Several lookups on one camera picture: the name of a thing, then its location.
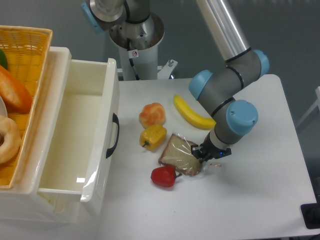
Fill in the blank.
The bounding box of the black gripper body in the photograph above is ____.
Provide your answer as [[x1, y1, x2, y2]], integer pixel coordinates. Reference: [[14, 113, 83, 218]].
[[200, 143, 232, 160]]

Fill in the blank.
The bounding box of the toast slice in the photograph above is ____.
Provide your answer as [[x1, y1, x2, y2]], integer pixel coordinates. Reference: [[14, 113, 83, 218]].
[[158, 133, 223, 180]]

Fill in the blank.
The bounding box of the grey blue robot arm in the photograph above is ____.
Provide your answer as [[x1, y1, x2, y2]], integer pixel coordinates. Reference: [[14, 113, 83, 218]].
[[81, 0, 270, 162]]

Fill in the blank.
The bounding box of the yellow banana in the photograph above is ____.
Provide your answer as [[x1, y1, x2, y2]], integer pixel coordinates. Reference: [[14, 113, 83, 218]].
[[173, 94, 216, 130]]

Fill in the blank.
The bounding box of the red bell pepper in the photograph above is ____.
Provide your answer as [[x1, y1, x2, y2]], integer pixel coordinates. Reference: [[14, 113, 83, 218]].
[[150, 166, 182, 188]]

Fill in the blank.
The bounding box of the yellow bell pepper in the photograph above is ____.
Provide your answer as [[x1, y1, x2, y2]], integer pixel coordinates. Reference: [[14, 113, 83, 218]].
[[139, 124, 167, 151]]

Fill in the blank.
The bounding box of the white plastic drawer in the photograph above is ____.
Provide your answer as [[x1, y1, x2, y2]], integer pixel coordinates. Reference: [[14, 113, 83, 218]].
[[38, 58, 120, 216]]

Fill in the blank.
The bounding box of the black device at edge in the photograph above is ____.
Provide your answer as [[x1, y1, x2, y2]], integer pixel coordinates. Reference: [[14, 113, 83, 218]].
[[300, 203, 320, 230]]

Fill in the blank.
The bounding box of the beige bagel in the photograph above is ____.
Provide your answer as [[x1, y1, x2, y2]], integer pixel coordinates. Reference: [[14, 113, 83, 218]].
[[0, 115, 22, 164]]

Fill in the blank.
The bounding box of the orange baguette loaf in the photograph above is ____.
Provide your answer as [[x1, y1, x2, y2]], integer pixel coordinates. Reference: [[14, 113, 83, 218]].
[[0, 66, 33, 114]]

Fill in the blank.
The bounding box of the yellow wicker basket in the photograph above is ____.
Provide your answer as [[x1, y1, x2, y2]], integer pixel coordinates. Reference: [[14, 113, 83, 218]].
[[0, 25, 53, 190]]

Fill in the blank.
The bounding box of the green vegetable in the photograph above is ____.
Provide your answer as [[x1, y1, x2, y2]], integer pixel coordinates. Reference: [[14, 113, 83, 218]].
[[0, 49, 8, 70]]

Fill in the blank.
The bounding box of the black drawer handle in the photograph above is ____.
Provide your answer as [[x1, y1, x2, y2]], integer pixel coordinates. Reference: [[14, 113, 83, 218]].
[[105, 113, 120, 159]]

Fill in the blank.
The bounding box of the white frame at right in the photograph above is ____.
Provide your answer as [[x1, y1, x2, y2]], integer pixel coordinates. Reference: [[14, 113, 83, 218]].
[[296, 86, 320, 130]]

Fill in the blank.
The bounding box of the black pedestal cable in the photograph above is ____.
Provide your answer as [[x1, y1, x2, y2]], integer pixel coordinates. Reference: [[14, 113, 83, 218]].
[[127, 37, 141, 81]]

